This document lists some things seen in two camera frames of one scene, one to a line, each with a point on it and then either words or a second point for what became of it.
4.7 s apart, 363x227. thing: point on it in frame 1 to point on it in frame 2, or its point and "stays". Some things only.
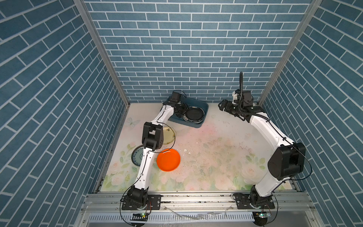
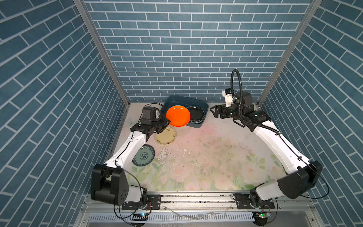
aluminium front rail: x=291 y=209 stays
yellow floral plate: x=169 y=135 stays
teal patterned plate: x=137 y=155 stays
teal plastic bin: x=192 y=101 stays
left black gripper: x=185 y=108 to x=165 y=122
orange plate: x=168 y=161 to x=179 y=115
